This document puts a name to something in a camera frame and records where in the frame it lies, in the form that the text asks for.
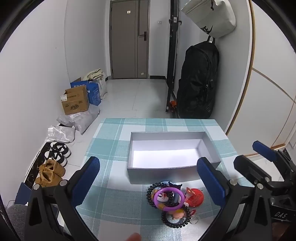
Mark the brown cardboard box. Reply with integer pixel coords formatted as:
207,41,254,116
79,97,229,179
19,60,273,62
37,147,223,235
60,85,90,115

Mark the brown boot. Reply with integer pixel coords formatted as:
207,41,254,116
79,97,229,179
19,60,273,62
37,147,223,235
35,170,63,188
44,159,66,177

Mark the grey door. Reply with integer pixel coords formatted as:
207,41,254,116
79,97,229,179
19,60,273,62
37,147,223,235
110,0,149,80

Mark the pink-faced doll charm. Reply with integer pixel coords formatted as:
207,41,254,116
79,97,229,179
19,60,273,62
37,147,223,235
171,209,188,221

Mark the purple ring bracelet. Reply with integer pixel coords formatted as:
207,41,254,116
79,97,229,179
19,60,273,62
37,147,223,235
154,187,185,211

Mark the white bag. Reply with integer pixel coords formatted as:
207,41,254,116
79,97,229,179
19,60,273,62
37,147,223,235
181,0,236,39

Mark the black metal stand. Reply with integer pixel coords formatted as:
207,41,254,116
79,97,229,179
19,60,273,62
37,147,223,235
166,0,180,113

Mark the small grey mailer bag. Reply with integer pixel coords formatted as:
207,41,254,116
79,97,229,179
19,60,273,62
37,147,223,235
57,113,78,127

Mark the black backpack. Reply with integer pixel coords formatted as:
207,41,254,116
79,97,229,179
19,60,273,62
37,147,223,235
176,36,220,119

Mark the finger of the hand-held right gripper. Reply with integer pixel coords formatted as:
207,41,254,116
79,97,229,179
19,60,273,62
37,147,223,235
233,156,271,184
253,141,281,163

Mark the black and white sneaker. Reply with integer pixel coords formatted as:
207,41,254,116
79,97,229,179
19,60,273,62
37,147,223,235
50,142,71,158
45,151,68,166

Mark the large grey mailer bag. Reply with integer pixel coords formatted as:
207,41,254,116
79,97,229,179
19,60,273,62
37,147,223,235
73,104,100,135

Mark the black marbled board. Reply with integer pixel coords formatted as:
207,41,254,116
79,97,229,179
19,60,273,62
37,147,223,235
24,141,61,189

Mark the white sack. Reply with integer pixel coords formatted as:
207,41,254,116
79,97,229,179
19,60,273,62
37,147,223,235
97,76,108,100

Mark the silver mailer bag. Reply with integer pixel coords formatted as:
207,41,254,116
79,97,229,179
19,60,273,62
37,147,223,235
46,125,76,143

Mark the beige folded cloth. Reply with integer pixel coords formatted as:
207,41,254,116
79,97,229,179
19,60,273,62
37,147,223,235
83,69,104,81

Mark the black spiral hair tie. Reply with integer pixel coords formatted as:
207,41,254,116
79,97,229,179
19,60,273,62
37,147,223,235
161,207,193,229

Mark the black bead bracelet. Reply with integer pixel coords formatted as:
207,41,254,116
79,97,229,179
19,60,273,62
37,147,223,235
147,183,173,210

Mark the teal checked tablecloth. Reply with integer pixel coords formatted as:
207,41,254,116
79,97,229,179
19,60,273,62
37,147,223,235
62,118,252,241

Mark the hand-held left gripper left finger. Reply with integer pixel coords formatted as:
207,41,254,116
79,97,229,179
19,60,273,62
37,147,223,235
24,156,101,241

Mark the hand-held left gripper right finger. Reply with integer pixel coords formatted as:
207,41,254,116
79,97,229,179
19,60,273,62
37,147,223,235
196,157,275,241

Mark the navy shoe box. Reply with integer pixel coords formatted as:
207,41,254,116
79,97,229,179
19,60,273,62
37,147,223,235
15,182,33,206

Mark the grey cardboard box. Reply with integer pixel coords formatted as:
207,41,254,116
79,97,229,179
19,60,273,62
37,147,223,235
126,131,222,184

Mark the grey fabric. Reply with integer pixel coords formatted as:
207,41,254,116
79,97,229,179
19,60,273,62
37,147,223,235
7,204,30,241

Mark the blue cardboard box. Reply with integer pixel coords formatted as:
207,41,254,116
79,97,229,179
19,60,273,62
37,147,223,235
70,80,102,106

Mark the white panelled wardrobe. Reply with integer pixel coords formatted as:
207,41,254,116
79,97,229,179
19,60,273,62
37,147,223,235
225,0,296,158

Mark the red round badge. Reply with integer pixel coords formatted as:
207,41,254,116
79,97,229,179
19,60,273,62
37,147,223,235
186,188,204,207

